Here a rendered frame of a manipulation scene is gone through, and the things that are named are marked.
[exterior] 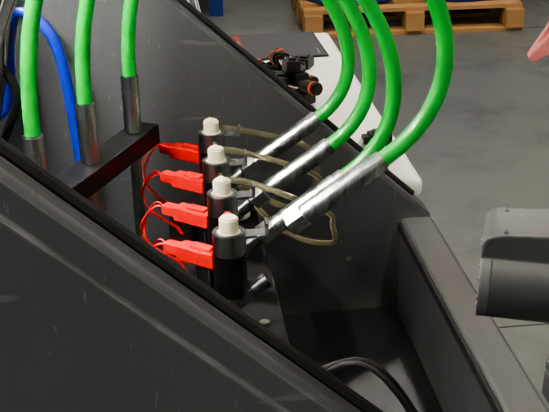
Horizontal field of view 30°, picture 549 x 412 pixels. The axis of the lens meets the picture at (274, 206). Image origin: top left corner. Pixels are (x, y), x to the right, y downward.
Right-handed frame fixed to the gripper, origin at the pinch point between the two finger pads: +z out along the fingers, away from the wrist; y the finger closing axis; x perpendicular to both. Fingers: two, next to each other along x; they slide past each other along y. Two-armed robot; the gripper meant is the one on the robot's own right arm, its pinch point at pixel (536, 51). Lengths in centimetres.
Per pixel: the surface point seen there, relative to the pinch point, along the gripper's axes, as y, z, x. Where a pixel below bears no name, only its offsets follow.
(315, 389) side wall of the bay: 9, 12, 52
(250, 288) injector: 6.1, 27.9, 19.3
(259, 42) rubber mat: 11, 43, -79
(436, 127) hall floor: -85, 88, -310
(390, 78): 9.0, 9.5, 8.0
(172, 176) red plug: 15.3, 33.4, 2.4
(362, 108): 7.2, 15.2, 0.6
